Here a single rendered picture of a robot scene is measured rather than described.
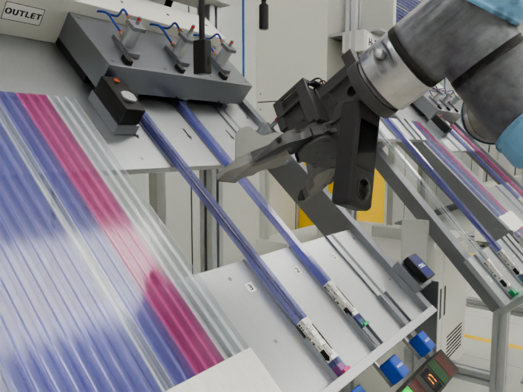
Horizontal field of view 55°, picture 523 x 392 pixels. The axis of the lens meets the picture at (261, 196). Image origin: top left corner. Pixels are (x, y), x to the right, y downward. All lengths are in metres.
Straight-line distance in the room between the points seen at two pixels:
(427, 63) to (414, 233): 0.69
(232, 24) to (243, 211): 1.28
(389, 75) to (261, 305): 0.31
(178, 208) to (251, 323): 2.51
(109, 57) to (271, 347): 0.48
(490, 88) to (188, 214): 2.76
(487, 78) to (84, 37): 0.58
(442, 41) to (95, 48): 0.51
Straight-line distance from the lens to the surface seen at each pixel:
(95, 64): 0.81
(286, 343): 0.63
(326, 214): 0.95
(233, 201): 3.48
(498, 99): 0.51
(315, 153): 0.58
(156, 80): 0.85
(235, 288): 0.63
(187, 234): 3.18
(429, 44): 0.52
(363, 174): 0.55
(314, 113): 0.57
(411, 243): 1.18
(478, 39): 0.51
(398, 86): 0.53
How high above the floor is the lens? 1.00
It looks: 6 degrees down
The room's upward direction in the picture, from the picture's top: straight up
